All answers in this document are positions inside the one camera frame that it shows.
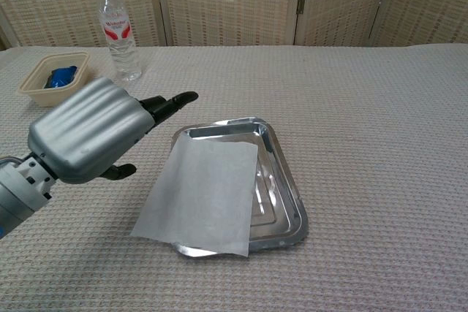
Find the white parchment paper sheet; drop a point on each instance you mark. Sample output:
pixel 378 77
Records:
pixel 204 195

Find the brass screen hinge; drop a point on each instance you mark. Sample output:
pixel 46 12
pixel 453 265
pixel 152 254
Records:
pixel 301 4

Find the blue plastic packet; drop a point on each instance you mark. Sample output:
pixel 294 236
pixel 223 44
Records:
pixel 60 76

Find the clear plastic water bottle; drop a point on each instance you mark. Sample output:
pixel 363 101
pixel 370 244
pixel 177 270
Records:
pixel 124 56

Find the silver metal tray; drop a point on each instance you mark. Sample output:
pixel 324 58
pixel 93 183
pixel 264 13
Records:
pixel 279 195

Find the beige tray with blue item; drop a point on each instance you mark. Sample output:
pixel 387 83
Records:
pixel 36 86

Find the beige woven tablecloth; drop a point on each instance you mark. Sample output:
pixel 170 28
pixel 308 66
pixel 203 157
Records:
pixel 347 125

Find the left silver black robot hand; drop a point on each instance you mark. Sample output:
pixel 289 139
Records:
pixel 91 125

